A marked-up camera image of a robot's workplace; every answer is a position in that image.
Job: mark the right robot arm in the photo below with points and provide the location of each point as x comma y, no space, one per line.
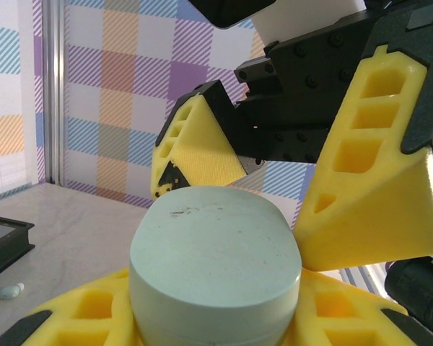
418,288

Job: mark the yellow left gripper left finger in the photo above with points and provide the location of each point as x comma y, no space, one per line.
83,313

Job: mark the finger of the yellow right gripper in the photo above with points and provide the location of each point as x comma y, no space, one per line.
382,216
202,155

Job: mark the mint green earbud charging case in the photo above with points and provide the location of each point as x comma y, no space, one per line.
213,252

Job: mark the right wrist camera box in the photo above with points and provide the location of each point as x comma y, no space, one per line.
231,11

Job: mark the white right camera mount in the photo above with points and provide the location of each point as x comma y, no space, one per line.
310,16

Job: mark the black folding chessboard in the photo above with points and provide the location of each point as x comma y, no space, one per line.
3,241

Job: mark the aluminium frame post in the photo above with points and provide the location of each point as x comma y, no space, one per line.
53,90

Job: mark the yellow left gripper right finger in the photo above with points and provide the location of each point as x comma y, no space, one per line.
346,313

